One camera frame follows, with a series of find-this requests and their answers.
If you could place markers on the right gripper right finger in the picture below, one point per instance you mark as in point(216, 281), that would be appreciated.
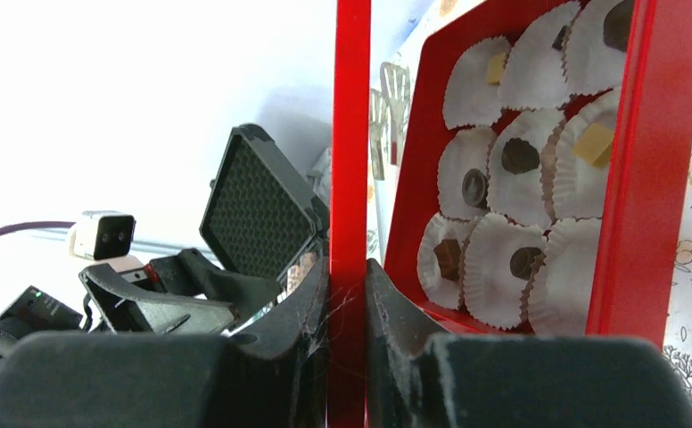
point(422, 375)

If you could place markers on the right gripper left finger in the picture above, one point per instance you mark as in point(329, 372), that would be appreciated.
point(271, 374)

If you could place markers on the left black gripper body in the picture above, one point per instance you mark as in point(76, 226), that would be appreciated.
point(180, 294)

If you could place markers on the red square box lid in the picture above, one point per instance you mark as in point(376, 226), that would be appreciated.
point(346, 397)

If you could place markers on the red chocolate box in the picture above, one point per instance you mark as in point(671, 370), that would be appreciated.
point(647, 179)

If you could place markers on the small caramel square chocolate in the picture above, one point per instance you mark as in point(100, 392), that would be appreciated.
point(495, 68)

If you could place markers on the silver metal tongs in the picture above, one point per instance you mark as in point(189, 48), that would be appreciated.
point(388, 118)

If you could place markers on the black poker chip case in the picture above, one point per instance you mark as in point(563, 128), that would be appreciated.
point(262, 218)

